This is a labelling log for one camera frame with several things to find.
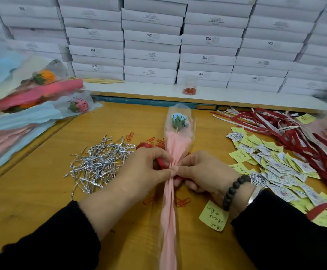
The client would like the person's right hand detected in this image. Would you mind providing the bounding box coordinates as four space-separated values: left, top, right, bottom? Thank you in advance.
172 150 257 214

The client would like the person's left hand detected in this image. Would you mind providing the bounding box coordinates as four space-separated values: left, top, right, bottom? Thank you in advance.
79 146 176 241

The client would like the single red ribbon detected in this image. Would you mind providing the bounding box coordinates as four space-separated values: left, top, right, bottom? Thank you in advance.
135 142 171 171

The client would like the blue flower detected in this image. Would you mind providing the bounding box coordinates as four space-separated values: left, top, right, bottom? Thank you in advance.
158 103 197 270

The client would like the pile of yellow white tags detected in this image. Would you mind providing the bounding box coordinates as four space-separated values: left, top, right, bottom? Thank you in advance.
198 97 327 233

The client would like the pile of red ribbons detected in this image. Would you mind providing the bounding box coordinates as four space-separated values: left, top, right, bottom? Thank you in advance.
211 106 327 223

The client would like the pile of flowers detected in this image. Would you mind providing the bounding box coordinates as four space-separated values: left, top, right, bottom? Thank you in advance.
0 48 104 178

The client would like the person's right forearm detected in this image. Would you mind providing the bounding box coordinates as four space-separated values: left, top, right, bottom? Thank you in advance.
231 188 327 270

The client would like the person's left forearm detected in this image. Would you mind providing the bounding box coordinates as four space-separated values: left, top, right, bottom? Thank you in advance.
0 201 102 270

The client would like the pile of silver twist ties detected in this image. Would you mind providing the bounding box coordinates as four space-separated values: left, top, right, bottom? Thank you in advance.
64 135 137 197

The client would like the pile of orange paper clips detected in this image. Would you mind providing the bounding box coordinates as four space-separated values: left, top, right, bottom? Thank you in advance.
124 131 194 209

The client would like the small bag of red clips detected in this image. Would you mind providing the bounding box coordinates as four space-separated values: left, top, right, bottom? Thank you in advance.
182 80 198 96

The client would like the long white board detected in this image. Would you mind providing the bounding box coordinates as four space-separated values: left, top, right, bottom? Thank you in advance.
84 81 327 112

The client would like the wooden sticks bundle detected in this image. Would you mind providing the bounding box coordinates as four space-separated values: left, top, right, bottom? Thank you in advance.
82 78 125 85

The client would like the black bead bracelet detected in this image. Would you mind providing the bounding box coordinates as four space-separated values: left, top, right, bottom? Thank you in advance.
222 175 253 212

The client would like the wall of stacked white boxes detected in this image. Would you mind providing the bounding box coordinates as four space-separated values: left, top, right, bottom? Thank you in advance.
0 0 327 96

